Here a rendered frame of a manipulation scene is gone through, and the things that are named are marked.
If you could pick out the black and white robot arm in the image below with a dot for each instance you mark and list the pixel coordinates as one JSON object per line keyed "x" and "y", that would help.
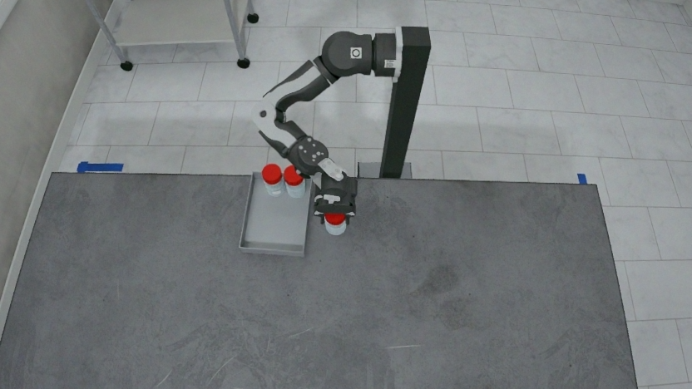
{"x": 345, "y": 54}

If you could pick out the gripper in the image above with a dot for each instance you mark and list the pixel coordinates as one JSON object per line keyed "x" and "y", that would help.
{"x": 345, "y": 206}

